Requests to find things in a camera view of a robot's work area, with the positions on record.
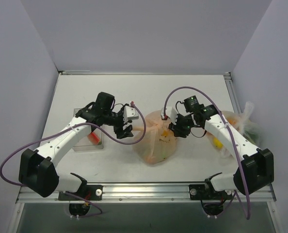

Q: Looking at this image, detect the fake watermelon slice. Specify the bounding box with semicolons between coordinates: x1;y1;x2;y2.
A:
87;133;101;145

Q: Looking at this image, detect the orange plastic shopping bag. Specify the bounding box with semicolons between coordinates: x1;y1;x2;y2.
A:
132;111;177;165

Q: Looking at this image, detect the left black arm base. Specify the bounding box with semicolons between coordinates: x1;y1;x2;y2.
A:
58;184;103;219

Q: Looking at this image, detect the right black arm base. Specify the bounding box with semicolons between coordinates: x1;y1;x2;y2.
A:
189;184;233;219

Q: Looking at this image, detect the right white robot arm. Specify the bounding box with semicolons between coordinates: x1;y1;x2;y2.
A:
161;96;274;199

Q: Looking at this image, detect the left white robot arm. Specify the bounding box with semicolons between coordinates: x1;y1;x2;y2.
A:
18;92;139;200

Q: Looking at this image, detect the clear bag of fruits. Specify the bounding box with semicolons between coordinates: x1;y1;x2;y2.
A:
204;101;261;161

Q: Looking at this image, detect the clear plastic fruit box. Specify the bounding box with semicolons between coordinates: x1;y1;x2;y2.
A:
72;108;105;152

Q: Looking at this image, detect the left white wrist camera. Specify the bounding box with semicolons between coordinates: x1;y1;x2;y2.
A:
123;104;139;123

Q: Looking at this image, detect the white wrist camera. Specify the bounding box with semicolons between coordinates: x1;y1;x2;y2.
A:
160;106;178;125
123;104;139;123

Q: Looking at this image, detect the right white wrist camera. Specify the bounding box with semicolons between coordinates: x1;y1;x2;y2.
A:
160;106;178;125

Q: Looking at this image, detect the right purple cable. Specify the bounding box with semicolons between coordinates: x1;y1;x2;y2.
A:
163;86;252;220

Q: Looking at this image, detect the aluminium front rail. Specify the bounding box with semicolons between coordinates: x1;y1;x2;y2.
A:
16;182;276;203

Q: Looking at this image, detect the aluminium rail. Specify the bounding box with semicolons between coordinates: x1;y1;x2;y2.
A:
223;72;266;183
16;182;276;203

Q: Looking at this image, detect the aluminium right side rail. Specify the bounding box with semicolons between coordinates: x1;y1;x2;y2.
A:
223;72;266;183

